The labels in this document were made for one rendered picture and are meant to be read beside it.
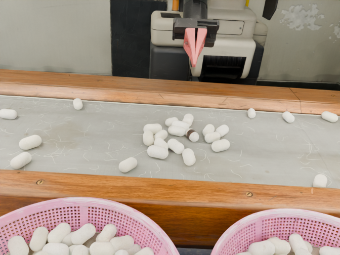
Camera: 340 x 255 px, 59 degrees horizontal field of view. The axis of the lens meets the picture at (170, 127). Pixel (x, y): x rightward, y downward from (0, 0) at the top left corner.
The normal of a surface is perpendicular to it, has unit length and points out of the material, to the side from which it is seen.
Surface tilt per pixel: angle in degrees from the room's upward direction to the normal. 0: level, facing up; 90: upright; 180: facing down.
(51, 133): 0
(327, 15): 90
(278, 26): 90
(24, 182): 0
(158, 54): 90
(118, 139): 0
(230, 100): 45
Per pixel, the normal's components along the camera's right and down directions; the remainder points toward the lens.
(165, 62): 0.07, 0.51
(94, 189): 0.07, -0.87
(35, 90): 0.04, -0.25
